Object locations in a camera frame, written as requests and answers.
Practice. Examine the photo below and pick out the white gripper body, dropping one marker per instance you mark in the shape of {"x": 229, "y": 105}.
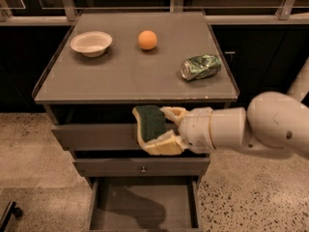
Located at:
{"x": 195, "y": 130}

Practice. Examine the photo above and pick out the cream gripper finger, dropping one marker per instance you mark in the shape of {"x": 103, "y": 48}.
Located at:
{"x": 174, "y": 113}
{"x": 168, "y": 144}

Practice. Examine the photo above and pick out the green and yellow sponge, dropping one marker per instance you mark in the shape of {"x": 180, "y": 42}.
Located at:
{"x": 151, "y": 128}

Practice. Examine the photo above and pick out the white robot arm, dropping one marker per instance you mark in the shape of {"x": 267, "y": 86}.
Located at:
{"x": 272, "y": 123}

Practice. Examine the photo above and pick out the grey top drawer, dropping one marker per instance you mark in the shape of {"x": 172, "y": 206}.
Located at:
{"x": 97, "y": 137}

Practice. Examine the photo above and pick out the grey open bottom drawer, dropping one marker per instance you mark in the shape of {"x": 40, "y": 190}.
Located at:
{"x": 144, "y": 204}

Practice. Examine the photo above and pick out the grey middle drawer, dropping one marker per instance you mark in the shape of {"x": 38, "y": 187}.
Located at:
{"x": 141, "y": 167}

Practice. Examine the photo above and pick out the grey drawer cabinet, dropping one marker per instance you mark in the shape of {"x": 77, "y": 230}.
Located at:
{"x": 76, "y": 89}

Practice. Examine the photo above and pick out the crushed green soda can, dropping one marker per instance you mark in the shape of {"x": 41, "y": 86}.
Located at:
{"x": 201, "y": 66}

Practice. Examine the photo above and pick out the orange fruit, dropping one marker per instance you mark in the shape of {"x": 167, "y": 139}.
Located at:
{"x": 147, "y": 40}

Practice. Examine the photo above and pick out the white paper bowl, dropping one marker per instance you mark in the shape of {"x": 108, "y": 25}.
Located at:
{"x": 91, "y": 44}

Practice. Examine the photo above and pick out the black caster wheel base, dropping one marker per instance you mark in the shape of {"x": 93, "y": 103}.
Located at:
{"x": 10, "y": 210}

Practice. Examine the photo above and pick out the metal railing frame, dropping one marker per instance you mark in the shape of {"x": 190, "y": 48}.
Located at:
{"x": 216, "y": 12}

